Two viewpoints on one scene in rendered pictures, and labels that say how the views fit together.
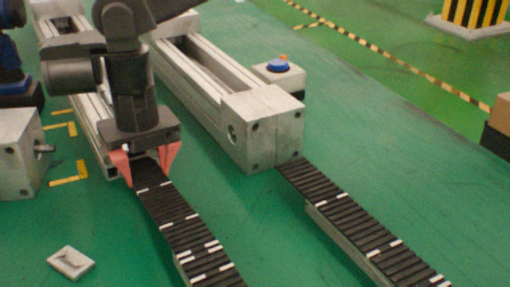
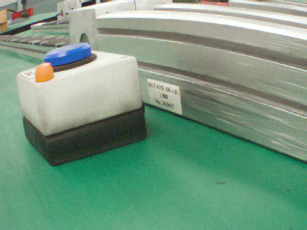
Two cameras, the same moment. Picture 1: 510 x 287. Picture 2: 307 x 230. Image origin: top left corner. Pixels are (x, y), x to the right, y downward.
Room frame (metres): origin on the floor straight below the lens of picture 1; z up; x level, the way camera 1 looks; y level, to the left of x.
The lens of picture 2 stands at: (1.19, 0.01, 0.90)
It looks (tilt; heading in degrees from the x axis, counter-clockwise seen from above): 17 degrees down; 179
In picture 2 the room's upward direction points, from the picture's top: 7 degrees counter-clockwise
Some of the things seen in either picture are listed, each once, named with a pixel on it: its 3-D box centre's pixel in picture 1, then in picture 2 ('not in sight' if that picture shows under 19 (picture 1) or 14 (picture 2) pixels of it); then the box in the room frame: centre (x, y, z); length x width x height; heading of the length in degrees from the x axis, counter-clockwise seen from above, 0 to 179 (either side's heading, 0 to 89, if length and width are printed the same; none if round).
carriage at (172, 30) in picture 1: (162, 22); not in sight; (1.03, 0.20, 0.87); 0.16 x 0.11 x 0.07; 29
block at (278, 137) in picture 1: (268, 126); (111, 37); (0.65, -0.02, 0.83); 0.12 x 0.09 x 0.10; 119
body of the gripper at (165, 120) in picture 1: (135, 110); not in sight; (0.56, 0.16, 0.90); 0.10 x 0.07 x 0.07; 119
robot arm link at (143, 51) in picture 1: (123, 68); not in sight; (0.56, 0.17, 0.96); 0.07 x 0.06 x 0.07; 102
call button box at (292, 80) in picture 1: (273, 83); (81, 97); (0.84, -0.04, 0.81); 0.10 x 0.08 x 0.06; 119
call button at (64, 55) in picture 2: (278, 66); (66, 59); (0.85, -0.05, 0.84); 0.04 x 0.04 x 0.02
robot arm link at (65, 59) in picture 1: (90, 46); not in sight; (0.55, 0.20, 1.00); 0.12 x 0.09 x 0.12; 102
